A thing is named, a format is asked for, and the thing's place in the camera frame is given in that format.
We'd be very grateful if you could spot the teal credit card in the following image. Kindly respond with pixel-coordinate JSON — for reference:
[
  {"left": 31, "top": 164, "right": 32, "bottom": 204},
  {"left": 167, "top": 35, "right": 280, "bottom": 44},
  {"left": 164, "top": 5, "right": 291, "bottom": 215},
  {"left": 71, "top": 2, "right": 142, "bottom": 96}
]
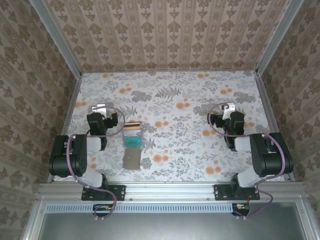
[{"left": 124, "top": 136, "right": 143, "bottom": 150}]

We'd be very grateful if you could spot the aluminium front beam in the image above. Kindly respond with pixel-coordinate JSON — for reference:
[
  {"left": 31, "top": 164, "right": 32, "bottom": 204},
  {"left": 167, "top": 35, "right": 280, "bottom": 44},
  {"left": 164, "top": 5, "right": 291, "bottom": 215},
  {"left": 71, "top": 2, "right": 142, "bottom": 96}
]
[{"left": 37, "top": 181, "right": 307, "bottom": 202}]

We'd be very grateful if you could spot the black connector box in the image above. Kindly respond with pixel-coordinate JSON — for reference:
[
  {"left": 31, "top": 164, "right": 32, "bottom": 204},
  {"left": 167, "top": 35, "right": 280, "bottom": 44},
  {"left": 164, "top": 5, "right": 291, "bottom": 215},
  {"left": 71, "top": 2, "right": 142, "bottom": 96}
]
[
  {"left": 231, "top": 202, "right": 251, "bottom": 216},
  {"left": 92, "top": 203, "right": 113, "bottom": 217}
]

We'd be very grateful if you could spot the grey metal panel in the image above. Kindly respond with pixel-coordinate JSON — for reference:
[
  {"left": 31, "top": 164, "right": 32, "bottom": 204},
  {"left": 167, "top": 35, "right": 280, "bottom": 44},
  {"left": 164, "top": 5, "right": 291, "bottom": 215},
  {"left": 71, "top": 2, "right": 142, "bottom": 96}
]
[{"left": 37, "top": 212, "right": 307, "bottom": 240}]

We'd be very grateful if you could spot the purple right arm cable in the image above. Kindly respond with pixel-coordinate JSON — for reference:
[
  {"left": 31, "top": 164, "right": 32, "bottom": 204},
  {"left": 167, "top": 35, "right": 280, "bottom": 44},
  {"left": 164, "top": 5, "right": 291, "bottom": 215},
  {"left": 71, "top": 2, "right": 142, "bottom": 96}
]
[{"left": 208, "top": 102, "right": 287, "bottom": 221}]

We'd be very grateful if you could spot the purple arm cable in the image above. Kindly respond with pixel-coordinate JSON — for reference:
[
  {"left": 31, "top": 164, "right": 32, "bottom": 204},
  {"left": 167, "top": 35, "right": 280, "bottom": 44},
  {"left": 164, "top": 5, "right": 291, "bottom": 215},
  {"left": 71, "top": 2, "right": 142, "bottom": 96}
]
[
  {"left": 65, "top": 106, "right": 126, "bottom": 221},
  {"left": 208, "top": 102, "right": 287, "bottom": 221}
]

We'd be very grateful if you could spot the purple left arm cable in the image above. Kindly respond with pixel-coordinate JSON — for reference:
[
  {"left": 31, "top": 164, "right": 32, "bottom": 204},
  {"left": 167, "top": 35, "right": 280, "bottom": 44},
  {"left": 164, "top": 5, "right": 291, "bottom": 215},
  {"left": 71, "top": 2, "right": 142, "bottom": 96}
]
[{"left": 65, "top": 106, "right": 126, "bottom": 221}]

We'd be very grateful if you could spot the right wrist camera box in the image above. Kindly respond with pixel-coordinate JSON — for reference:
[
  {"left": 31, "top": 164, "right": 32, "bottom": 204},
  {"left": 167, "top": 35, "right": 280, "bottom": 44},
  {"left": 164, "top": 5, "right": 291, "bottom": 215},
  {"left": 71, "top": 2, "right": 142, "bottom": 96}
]
[{"left": 221, "top": 103, "right": 236, "bottom": 120}]

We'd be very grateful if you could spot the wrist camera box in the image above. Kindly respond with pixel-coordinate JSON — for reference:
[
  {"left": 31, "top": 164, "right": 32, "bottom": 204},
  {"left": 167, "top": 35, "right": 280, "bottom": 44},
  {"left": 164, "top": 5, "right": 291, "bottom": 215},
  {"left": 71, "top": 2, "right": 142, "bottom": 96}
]
[
  {"left": 221, "top": 103, "right": 236, "bottom": 120},
  {"left": 91, "top": 103, "right": 113, "bottom": 118}
]

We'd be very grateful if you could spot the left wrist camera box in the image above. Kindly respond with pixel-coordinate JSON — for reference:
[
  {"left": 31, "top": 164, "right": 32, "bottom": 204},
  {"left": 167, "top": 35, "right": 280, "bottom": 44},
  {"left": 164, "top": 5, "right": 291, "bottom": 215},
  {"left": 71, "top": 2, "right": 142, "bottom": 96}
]
[{"left": 91, "top": 103, "right": 113, "bottom": 118}]

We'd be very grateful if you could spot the aluminium side rail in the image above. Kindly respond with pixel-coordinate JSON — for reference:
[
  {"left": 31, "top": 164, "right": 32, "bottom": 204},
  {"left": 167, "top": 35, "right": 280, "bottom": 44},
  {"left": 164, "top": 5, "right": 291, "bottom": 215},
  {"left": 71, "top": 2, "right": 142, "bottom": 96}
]
[
  {"left": 254, "top": 70, "right": 296, "bottom": 183},
  {"left": 47, "top": 73, "right": 83, "bottom": 183}
]

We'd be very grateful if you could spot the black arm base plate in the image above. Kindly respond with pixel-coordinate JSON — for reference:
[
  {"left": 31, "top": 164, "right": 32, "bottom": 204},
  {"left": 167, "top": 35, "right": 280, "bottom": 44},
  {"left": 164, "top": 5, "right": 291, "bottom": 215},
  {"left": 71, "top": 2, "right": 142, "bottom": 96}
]
[
  {"left": 81, "top": 184, "right": 126, "bottom": 201},
  {"left": 213, "top": 184, "right": 261, "bottom": 201}
]

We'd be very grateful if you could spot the aluminium corner post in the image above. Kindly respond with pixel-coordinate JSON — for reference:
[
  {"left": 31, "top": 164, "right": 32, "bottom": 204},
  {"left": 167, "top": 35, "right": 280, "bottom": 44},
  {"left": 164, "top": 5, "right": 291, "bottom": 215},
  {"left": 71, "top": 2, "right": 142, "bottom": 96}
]
[
  {"left": 254, "top": 0, "right": 305, "bottom": 75},
  {"left": 28, "top": 0, "right": 83, "bottom": 78}
]

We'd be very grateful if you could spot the slotted grey cable duct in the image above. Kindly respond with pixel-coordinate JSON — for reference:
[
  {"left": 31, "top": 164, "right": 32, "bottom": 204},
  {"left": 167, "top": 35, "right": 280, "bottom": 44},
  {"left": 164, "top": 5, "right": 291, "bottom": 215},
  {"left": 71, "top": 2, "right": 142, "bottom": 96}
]
[{"left": 46, "top": 202, "right": 235, "bottom": 214}]

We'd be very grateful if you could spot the aluminium frame bar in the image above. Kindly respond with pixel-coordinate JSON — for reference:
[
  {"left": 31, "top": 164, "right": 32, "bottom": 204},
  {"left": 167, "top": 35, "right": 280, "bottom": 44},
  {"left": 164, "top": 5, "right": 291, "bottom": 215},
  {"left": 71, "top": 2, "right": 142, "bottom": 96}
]
[
  {"left": 296, "top": 199, "right": 317, "bottom": 240},
  {"left": 22, "top": 199, "right": 48, "bottom": 240}
]

